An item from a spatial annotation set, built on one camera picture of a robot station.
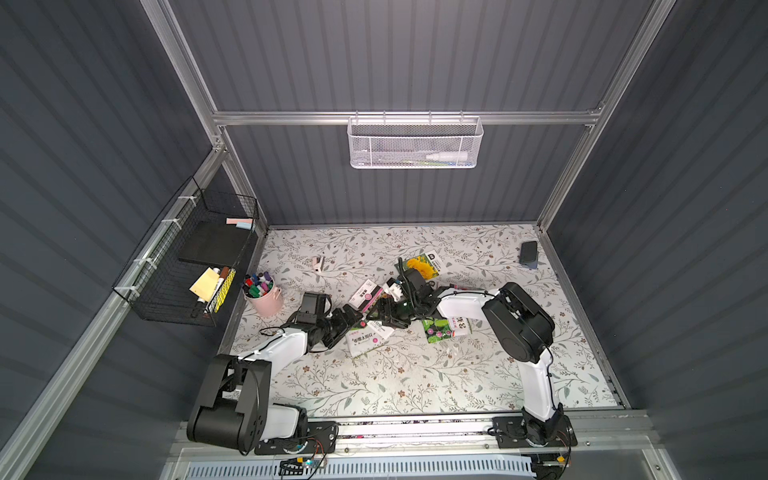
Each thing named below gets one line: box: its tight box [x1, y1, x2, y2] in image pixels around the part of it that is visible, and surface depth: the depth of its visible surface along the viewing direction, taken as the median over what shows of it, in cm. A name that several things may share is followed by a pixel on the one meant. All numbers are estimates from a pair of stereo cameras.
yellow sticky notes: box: [189, 266, 220, 302], surface depth 72 cm
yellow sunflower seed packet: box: [402, 250, 443, 280], surface depth 111 cm
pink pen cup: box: [242, 271, 282, 317], surface depth 91 cm
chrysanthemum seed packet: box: [346, 326, 385, 357], surface depth 91 cm
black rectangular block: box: [519, 241, 538, 269], surface depth 110 cm
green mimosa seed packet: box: [421, 317, 456, 344], surface depth 93 cm
